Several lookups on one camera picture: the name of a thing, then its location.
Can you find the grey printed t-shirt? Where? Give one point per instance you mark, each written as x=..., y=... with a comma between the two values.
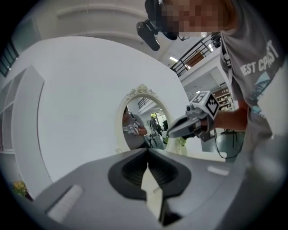
x=254, y=74

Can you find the yellow flower bunch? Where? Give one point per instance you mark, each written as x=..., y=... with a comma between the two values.
x=20, y=188

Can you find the person's right forearm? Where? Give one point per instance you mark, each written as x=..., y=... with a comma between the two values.
x=231, y=118

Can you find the person's right hand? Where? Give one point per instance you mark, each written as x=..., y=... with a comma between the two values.
x=205, y=125

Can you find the white ornate oval mirror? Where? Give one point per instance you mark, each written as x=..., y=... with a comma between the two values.
x=144, y=121

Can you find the black metal railing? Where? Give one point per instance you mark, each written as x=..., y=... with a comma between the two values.
x=191, y=56

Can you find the black head-mounted camera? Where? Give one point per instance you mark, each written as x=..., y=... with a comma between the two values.
x=153, y=24

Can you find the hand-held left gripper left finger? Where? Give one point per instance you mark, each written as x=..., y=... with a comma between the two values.
x=90, y=179

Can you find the wooden shelf with goods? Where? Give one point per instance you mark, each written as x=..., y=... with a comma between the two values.
x=223, y=98

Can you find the vase with white flowers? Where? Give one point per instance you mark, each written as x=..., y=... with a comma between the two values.
x=182, y=144

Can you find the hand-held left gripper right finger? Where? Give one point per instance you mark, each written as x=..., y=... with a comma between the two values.
x=198, y=179

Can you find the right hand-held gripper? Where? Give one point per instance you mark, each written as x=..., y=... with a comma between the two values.
x=205, y=105

